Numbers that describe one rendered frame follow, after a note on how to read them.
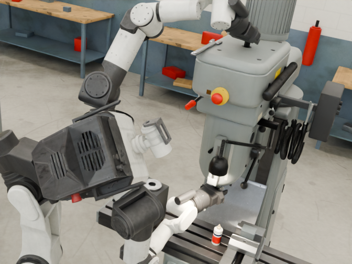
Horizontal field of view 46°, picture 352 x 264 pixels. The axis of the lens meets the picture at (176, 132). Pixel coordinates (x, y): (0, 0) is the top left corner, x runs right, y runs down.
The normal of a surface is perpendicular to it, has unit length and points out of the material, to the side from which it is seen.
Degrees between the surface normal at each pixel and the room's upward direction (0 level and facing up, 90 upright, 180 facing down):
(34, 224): 90
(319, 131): 90
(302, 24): 90
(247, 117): 90
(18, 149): 13
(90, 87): 62
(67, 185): 74
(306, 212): 0
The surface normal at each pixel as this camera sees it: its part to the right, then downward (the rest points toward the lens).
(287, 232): 0.12, -0.89
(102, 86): -0.06, -0.04
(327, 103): -0.43, 0.36
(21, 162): -0.11, 0.43
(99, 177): -0.32, -0.06
